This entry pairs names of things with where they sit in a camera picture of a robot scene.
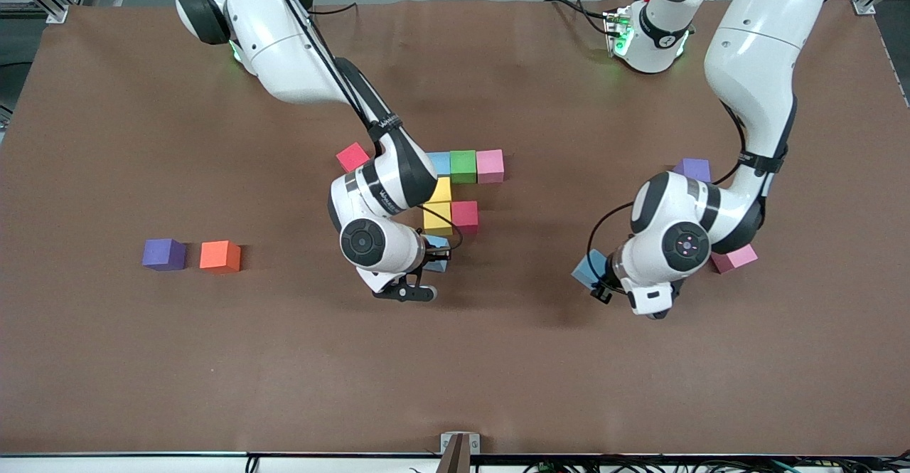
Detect orange foam cube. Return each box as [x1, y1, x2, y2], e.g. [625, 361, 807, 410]
[199, 240, 242, 274]

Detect purple foam cube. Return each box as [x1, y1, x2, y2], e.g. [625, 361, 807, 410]
[141, 238, 187, 272]
[674, 158, 712, 184]

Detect brown table mat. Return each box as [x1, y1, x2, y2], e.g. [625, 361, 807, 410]
[0, 0, 910, 456]

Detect pink foam cube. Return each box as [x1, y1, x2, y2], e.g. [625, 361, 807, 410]
[476, 149, 505, 184]
[711, 243, 759, 275]

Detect red foam cube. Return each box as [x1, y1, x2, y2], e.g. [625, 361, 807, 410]
[336, 142, 370, 174]
[451, 201, 479, 234]

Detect black left base cable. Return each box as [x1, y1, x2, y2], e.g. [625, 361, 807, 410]
[544, 0, 614, 38]

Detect green foam cube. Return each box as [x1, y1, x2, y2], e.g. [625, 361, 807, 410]
[450, 149, 478, 184]

